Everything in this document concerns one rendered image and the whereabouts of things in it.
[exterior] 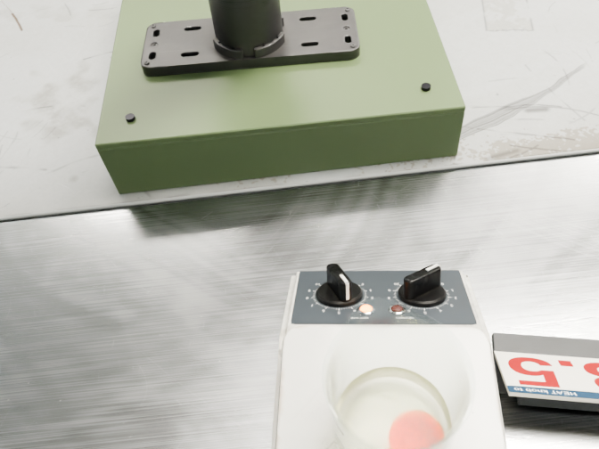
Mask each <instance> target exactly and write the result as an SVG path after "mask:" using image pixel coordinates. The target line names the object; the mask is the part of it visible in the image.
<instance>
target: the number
mask: <svg viewBox="0 0 599 449"><path fill-rule="evenodd" d="M500 357H501V360H502V362H503V365H504V367H505V371H506V373H507V376H508V378H509V380H510V383H511V385H512V386H522V387H533V388H554V389H565V390H576V391H586V392H598V393H599V362H589V361H578V360H566V359H553V358H542V357H530V356H517V355H500Z"/></svg>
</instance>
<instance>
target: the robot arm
mask: <svg viewBox="0 0 599 449"><path fill-rule="evenodd" d="M209 8H210V13H211V18H207V19H198V20H177V21H167V22H157V23H153V24H152V25H150V26H149V27H148V28H147V30H146V35H145V40H144V48H143V53H142V58H141V66H142V69H143V72H144V74H145V75H146V76H148V77H157V76H168V75H179V74H190V73H200V72H211V71H221V70H232V69H253V68H264V67H274V66H285V65H296V64H307V63H318V62H328V61H349V60H354V59H356V58H357V57H358V56H359V54H360V43H359V37H358V32H357V22H356V17H355V12H354V10H353V9H352V8H350V7H347V6H342V7H333V8H322V9H311V10H301V11H290V12H281V6H280V0H209Z"/></svg>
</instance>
